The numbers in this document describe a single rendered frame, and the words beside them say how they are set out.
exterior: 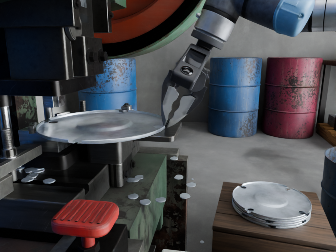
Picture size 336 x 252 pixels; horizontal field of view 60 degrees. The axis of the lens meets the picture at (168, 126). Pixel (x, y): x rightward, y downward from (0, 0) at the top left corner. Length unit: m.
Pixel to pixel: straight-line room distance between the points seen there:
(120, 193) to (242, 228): 0.56
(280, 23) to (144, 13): 0.51
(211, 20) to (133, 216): 0.40
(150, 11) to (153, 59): 3.04
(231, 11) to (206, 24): 0.05
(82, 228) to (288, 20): 0.47
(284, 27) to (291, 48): 3.44
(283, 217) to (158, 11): 0.81
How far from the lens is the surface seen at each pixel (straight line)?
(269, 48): 3.98
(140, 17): 0.99
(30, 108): 0.97
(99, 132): 0.63
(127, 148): 0.68
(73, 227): 0.35
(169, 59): 3.97
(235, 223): 1.12
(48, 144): 0.68
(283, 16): 0.58
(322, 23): 0.71
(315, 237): 1.14
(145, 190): 0.67
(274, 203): 1.20
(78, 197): 0.54
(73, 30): 0.63
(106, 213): 0.36
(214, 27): 0.61
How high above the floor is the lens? 0.95
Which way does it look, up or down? 14 degrees down
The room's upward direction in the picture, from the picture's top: straight up
